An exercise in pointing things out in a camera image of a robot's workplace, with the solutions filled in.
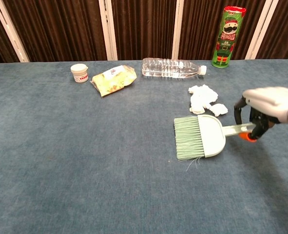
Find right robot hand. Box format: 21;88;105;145
233;87;288;143

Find mint green hand brush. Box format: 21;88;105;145
173;114;256;173

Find white torn paper piece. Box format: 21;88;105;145
209;103;229;117

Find green Pringles can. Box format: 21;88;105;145
211;5;247;69

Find clear plastic water bottle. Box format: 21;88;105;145
141;58;207;79

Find yellow snack packet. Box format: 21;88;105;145
90;64;137;98

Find blue felt table cover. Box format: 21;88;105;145
0;59;288;234

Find small white jar red label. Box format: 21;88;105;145
70;63;89;83

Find white partition frame post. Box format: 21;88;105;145
245;0;280;60
98;0;118;61
171;0;185;60
0;0;30;63

